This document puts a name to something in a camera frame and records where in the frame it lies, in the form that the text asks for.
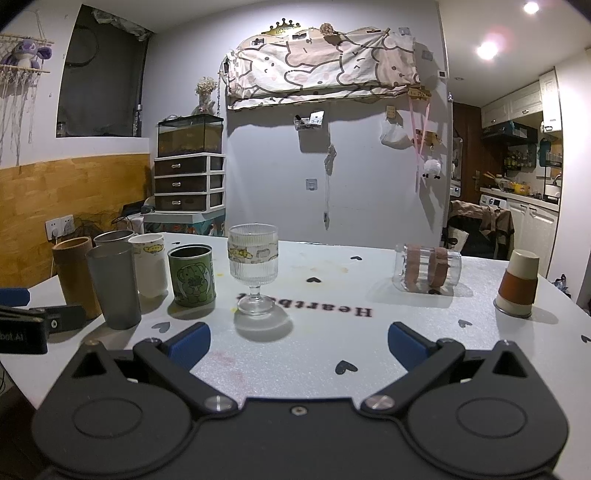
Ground white cup with yellow print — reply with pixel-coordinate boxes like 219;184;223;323
128;233;169;297

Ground patterned storage box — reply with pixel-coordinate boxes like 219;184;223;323
143;210;227;237

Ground printed blanket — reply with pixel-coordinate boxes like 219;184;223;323
225;27;420;110

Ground white kitchen base cabinet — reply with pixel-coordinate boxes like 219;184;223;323
505;196;561;278

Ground dark wooden door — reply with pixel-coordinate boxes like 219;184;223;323
451;102;483;204

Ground hanging chain ornament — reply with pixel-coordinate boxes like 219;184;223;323
322;144;337;229

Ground grey metal cup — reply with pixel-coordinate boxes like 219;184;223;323
93;229;136;248

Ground white kitchen wall cabinets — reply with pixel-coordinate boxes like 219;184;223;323
480;67;564;134

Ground brown and white paper cup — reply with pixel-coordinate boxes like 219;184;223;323
493;249;540;318

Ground glass fish tank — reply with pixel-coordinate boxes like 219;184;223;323
157;114;225;158

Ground clear cup with brown bands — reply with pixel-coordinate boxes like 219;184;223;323
392;244;463;295

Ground ribbed glass goblet cup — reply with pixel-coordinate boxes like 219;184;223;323
228;224;280;316

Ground small wall shelf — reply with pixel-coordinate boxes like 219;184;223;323
294;111;326;131

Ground macrame wall hanging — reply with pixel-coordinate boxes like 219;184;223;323
0;9;54;167

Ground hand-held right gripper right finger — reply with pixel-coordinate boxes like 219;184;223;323
359;322;530;415

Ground white wall outlet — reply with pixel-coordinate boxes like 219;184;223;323
45;215;75;241

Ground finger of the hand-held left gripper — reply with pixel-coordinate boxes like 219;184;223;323
0;288;31;308
44;303;88;334

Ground gold crown decoration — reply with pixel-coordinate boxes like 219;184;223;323
261;18;302;36

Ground dark window curtain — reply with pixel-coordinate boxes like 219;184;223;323
56;4;154;138

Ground white plastic bag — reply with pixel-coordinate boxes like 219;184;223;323
379;117;411;148

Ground green elephant print cup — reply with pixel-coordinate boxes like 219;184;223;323
167;244;217;307

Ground chair with brown jacket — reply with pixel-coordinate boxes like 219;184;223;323
444;199;515;260

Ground pink ribbons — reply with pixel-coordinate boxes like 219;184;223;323
408;95;435;192

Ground brown cylindrical cup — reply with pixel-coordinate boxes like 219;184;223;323
51;236;103;320

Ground dried flower vase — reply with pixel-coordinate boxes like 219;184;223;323
192;76;219;116

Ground grey translucent tumbler cup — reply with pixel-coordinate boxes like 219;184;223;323
85;242;143;330

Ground white drawer unit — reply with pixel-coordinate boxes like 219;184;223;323
153;154;226;212

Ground purple plush toy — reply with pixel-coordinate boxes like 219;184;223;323
0;39;53;68

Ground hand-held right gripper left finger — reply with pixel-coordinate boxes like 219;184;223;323
69;322;239;414

